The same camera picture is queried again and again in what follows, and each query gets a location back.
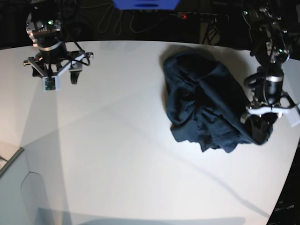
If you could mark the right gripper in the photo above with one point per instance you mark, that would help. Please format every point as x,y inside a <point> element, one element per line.
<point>73,63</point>

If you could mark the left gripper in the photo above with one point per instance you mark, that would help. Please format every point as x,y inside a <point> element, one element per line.
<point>259,130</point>

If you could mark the dark blue t-shirt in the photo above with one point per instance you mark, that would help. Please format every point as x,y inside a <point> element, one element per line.
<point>204,102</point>

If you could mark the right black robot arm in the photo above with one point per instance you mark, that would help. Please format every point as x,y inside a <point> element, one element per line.
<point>48,28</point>

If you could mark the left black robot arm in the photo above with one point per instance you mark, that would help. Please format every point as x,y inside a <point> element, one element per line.
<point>271,47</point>

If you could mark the blue plastic box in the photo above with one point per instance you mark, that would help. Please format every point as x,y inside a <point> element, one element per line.
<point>146,4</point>

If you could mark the black power strip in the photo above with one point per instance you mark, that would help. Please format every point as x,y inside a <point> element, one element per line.
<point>202,17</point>

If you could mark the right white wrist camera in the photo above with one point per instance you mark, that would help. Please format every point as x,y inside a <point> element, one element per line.
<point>51,83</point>

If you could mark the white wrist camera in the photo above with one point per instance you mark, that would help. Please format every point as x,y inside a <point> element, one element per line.
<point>293,116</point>
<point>51,83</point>

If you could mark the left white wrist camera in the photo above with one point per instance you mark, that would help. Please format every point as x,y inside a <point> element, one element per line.
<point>293,116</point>

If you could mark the grey metal frame edge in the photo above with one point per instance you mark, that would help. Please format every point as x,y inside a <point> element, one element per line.
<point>11,161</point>

